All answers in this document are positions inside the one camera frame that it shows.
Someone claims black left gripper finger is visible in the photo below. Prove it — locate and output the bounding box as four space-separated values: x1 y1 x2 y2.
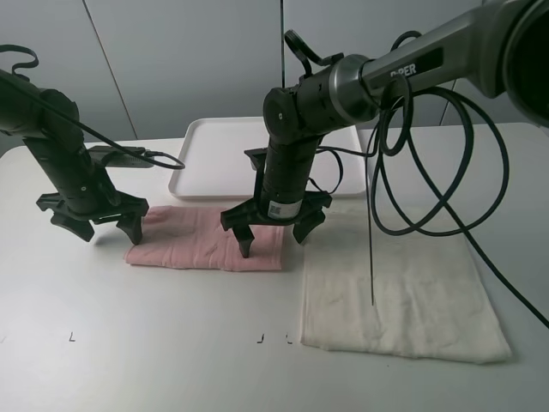
116 212 143 245
51 213 94 242

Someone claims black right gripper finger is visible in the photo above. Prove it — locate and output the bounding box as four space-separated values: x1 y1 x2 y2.
232 225 254 258
293 209 325 244

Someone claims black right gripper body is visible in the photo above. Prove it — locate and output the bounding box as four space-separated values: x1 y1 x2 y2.
220 135 331 227

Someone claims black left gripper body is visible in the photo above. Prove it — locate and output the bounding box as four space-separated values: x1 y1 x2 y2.
35 141 148 220

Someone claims pink towel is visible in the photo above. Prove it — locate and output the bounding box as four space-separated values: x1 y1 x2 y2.
124 206 284 271

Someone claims white towel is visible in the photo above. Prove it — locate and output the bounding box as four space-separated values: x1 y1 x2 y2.
299 205 512 363

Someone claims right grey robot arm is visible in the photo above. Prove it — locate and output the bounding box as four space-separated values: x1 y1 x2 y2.
220 1 548 257

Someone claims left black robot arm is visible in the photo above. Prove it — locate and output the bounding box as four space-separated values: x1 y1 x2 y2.
1 71 148 245

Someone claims white plastic tray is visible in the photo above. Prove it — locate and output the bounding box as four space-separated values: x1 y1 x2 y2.
168 117 365 201

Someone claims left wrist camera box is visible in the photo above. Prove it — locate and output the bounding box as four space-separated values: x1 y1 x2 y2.
88 145 153 168

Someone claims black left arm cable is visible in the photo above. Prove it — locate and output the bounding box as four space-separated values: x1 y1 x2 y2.
0 45 186 171

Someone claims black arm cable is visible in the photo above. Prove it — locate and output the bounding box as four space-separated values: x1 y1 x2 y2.
0 45 186 171
284 29 549 330

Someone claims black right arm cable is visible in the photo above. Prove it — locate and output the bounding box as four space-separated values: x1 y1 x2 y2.
284 29 549 330

